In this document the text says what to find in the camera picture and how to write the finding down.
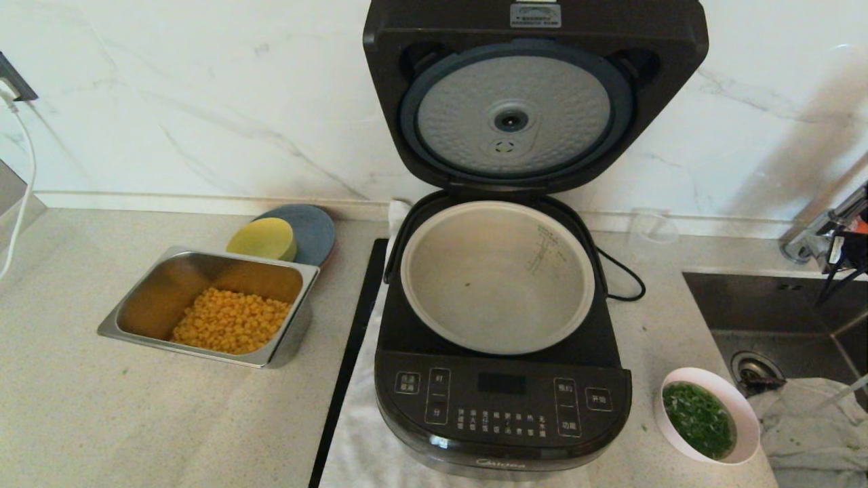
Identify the metal sink drain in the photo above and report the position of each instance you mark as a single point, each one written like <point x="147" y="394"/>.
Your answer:
<point x="749" y="369"/>

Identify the clear glass cup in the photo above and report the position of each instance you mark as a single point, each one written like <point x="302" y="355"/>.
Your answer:
<point x="652" y="234"/>

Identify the chrome faucet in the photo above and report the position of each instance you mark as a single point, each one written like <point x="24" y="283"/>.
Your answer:
<point x="807" y="247"/>

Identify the black rice cooker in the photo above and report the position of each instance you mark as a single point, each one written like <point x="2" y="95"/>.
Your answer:
<point x="502" y="407"/>

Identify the white towel under cooker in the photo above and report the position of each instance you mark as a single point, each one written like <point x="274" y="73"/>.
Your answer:
<point x="352" y="440"/>

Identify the black wall socket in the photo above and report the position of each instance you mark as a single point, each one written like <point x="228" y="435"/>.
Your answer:
<point x="17" y="85"/>

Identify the grey inner pot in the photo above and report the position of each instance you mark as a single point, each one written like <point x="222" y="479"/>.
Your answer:
<point x="495" y="278"/>

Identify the yellow small bowl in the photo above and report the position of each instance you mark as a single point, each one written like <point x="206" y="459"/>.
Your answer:
<point x="261" y="238"/>

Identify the stainless steel sink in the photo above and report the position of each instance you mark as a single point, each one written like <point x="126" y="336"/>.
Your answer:
<point x="773" y="312"/>

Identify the chopped green vegetables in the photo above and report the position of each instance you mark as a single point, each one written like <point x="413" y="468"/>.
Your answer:
<point x="698" y="420"/>

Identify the blue-grey round plate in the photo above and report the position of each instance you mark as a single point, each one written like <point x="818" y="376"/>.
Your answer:
<point x="315" y="234"/>

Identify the stainless steel tray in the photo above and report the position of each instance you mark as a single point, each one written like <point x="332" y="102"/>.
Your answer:
<point x="156" y="298"/>

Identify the white crumpled cloth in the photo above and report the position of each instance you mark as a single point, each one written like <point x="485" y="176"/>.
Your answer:
<point x="814" y="440"/>

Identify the black rice cooker lid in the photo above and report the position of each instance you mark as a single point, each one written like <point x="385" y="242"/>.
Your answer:
<point x="393" y="41"/>

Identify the yellow corn kernels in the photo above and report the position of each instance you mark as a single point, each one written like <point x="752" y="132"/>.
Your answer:
<point x="230" y="322"/>

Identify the white round bowl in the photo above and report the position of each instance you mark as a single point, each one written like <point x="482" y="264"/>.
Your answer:
<point x="744" y="410"/>

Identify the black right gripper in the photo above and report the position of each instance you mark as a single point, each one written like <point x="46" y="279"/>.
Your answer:
<point x="856" y="251"/>

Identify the grey appliance edge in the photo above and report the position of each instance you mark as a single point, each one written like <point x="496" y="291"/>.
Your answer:
<point x="10" y="196"/>

